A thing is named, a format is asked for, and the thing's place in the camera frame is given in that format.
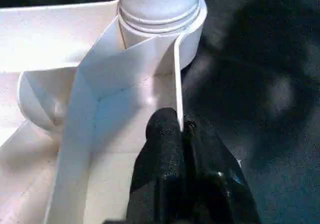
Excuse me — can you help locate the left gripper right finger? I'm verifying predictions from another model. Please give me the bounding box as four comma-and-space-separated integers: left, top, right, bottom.
181, 117, 262, 224

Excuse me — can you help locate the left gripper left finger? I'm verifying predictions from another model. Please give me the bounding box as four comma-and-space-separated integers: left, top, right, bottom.
125, 108, 188, 224

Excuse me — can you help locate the white plastic table top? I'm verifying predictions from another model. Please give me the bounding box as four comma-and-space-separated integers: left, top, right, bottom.
0, 0, 209, 224

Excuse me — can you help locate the white plastic table leg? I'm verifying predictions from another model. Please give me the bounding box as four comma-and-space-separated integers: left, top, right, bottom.
119, 0, 204, 34

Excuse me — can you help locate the black work mat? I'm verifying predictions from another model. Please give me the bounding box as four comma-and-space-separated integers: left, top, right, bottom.
176, 0, 320, 224

